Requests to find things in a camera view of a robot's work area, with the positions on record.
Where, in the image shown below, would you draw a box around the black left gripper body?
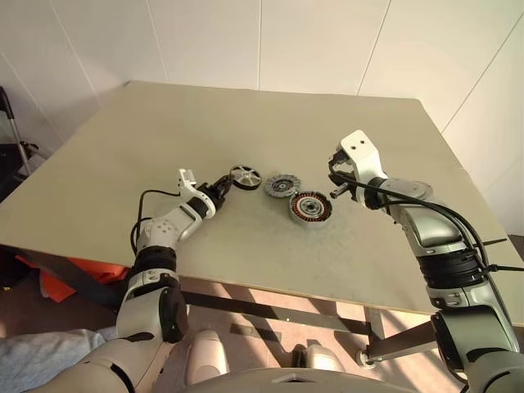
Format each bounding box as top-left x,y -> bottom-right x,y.
199,183 -> 225,210

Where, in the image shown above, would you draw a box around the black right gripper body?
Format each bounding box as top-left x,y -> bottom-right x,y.
327,147 -> 358,193

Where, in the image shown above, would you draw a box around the silver rotor cap black rim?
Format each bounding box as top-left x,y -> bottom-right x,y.
228,163 -> 262,192

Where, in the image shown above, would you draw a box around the motor stator copper windings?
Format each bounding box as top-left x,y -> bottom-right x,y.
288,191 -> 333,227

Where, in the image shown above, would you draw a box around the grey toothed gear ring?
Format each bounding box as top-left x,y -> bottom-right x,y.
264,174 -> 302,200

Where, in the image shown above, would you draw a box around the grey table leg with caster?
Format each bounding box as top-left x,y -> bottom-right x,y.
355,306 -> 437,369

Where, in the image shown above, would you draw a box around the white robot left leg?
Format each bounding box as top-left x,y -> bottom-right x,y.
183,329 -> 230,386

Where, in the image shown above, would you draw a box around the white robot leg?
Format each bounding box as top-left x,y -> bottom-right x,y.
305,341 -> 347,373
183,329 -> 230,386

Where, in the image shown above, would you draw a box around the white robot right leg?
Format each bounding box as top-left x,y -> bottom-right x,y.
305,341 -> 347,373

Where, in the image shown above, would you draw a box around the orange object under table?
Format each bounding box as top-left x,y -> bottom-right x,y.
16,255 -> 128,304

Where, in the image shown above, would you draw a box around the grey robot torso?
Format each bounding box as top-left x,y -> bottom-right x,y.
179,366 -> 468,393

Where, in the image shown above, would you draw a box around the black folding cart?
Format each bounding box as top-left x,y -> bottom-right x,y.
0,85 -> 50,193

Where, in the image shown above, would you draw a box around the person's leg in jeans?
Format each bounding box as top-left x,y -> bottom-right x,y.
0,327 -> 118,393

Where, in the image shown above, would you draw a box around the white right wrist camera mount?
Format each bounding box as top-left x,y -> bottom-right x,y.
340,129 -> 389,202

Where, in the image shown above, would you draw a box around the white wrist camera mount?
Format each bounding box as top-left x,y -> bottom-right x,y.
340,129 -> 389,202
177,168 -> 206,206

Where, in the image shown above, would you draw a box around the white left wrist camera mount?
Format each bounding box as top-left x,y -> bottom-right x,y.
177,168 -> 206,206

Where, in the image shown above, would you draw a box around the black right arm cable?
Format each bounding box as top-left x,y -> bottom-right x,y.
329,171 -> 524,273

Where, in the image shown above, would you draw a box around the dark metal table frame bar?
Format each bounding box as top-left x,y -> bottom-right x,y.
179,288 -> 376,337

